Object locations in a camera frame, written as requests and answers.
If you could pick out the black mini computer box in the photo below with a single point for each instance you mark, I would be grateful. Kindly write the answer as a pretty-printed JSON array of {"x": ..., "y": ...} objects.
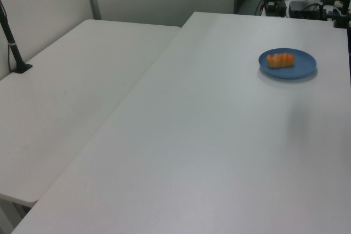
[{"x": 304, "y": 9}]

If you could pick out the black stand base box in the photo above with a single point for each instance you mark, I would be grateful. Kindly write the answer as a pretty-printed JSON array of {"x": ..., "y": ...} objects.
[{"x": 280, "y": 8}]

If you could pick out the orange twisted bread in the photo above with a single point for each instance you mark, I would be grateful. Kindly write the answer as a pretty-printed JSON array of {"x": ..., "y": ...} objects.
[{"x": 280, "y": 60}]

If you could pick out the black clamp camera mount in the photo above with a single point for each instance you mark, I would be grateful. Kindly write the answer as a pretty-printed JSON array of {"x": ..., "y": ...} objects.
[{"x": 342, "y": 16}]

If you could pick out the blue round plate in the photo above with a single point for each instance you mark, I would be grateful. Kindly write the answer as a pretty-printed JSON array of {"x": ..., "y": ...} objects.
[{"x": 301, "y": 68}]

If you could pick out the black slanted camera pole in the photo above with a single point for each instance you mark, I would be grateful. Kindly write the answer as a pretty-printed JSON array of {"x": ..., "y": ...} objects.
[{"x": 11, "y": 45}]

